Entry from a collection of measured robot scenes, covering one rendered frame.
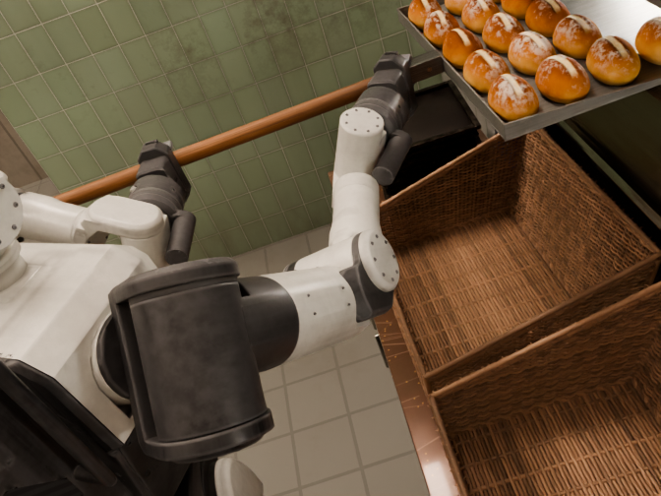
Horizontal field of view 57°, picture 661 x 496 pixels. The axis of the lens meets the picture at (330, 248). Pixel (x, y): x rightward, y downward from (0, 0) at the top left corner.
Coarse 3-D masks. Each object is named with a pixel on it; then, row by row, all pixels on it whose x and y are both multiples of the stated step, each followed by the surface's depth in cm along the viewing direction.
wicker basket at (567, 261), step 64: (448, 192) 159; (512, 192) 163; (576, 192) 132; (448, 256) 160; (512, 256) 153; (576, 256) 136; (640, 256) 114; (448, 320) 144; (512, 320) 139; (576, 320) 115; (448, 384) 120
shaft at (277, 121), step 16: (368, 80) 107; (320, 96) 108; (336, 96) 107; (352, 96) 107; (288, 112) 108; (304, 112) 108; (320, 112) 108; (240, 128) 108; (256, 128) 108; (272, 128) 108; (208, 144) 108; (224, 144) 108; (240, 144) 109; (192, 160) 109; (112, 176) 109; (128, 176) 109; (80, 192) 109; (96, 192) 109; (112, 192) 110
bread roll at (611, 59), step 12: (612, 36) 89; (600, 48) 89; (612, 48) 88; (624, 48) 87; (588, 60) 92; (600, 60) 89; (612, 60) 87; (624, 60) 87; (636, 60) 87; (600, 72) 89; (612, 72) 88; (624, 72) 87; (636, 72) 87; (612, 84) 89; (624, 84) 88
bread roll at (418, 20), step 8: (416, 0) 122; (424, 0) 120; (432, 0) 121; (416, 8) 121; (424, 8) 120; (432, 8) 120; (440, 8) 121; (408, 16) 124; (416, 16) 121; (424, 16) 120; (416, 24) 122; (424, 24) 121
